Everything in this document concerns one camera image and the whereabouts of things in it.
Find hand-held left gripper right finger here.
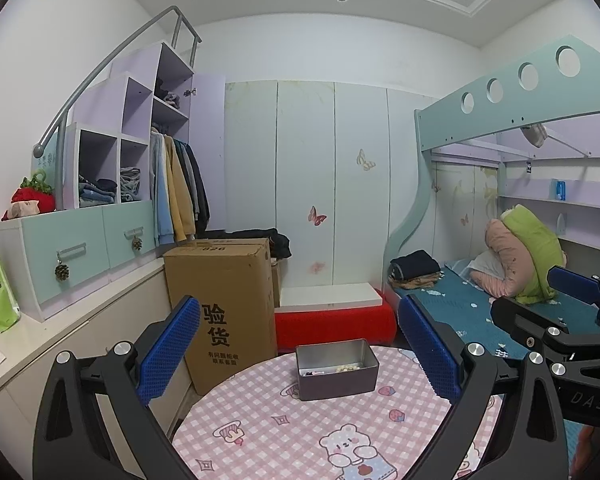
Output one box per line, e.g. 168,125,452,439
397,293,574,480

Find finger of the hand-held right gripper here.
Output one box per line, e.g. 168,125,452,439
490,296,570,357
546,264,600,329

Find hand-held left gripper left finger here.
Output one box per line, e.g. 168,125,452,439
32,295,203,480

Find grey metal tin box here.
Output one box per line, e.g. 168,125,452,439
295,338,380,402

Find person's right hand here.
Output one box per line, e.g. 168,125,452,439
577,422,600,480

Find pink pillow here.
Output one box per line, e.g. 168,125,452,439
480,219,537,299

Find large cardboard box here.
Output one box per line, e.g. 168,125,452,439
162,237,280,396

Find white pillow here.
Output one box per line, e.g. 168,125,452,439
467,251,506,277

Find folded dark clothes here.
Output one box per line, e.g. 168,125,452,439
387,249,444,291

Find red bench with white top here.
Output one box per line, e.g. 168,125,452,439
274,282,399,357

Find mint drawer cabinet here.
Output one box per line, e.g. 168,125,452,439
0,199,157,324

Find dark clothes pile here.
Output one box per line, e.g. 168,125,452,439
199,227,293,262

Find pink checked tablecloth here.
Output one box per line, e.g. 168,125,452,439
172,344,506,480

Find grey under-bunk lamp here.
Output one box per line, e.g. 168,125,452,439
519,121,549,149

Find hanging clothes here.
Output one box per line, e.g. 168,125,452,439
149,129,212,249

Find mint bunk bed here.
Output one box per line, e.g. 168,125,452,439
387,35,600,361

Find red strawberry plush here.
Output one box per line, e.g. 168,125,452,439
1,169,57,221

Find white wardrobe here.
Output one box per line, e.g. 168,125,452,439
224,79,438,292

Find purple cube shelf unit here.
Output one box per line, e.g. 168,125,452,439
62,41,227,237

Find grey metal handrail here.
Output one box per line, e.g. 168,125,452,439
32,6,203,211

